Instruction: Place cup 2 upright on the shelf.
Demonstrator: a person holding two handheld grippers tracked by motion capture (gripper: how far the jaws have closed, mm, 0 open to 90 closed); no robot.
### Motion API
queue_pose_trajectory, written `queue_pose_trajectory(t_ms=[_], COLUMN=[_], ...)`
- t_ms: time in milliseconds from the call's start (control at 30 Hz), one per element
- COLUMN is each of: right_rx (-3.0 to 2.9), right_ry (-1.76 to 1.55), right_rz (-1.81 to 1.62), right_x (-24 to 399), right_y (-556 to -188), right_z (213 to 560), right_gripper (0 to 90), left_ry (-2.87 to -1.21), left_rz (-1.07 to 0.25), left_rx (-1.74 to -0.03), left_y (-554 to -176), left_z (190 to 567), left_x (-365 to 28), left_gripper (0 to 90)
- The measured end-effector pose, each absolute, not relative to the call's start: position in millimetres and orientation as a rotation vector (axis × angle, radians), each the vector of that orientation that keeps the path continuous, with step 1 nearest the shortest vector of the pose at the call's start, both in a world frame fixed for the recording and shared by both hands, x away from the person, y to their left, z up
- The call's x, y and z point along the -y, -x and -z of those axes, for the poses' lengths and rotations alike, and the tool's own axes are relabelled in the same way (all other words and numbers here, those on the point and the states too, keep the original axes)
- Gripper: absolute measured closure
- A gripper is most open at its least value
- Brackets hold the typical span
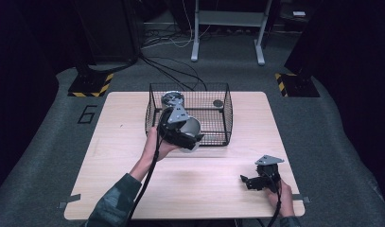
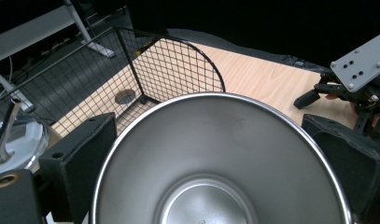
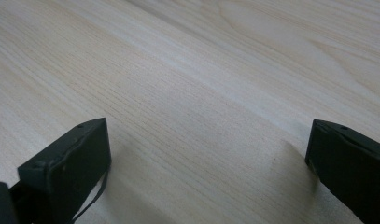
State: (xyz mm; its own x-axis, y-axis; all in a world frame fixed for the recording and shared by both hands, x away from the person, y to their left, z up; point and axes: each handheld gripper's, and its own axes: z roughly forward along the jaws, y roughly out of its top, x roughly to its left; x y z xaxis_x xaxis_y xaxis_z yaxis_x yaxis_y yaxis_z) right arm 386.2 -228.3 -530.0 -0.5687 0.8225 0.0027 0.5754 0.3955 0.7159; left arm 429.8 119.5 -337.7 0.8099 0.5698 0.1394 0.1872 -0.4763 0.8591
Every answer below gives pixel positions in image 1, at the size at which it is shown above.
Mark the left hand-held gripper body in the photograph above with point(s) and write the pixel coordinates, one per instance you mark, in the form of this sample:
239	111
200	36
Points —
174	126

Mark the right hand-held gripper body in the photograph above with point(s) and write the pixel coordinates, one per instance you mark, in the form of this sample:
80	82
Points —
269	171

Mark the person's left hand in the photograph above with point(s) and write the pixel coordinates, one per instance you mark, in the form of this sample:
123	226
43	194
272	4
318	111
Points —
155	145

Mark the person's right hand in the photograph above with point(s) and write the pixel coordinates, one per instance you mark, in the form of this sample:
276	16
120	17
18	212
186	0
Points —
283	200

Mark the grey tape strip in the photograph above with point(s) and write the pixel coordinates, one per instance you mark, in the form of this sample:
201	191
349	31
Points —
302	198
68	200

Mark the small dark round disc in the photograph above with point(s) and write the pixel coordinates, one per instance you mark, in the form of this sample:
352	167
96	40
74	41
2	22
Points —
218	103

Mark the black yellow striped stand base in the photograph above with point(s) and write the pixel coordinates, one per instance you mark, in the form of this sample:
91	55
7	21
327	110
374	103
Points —
297	85
90	85

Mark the white metal stand frame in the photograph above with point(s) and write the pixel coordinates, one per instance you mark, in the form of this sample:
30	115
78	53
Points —
228	19

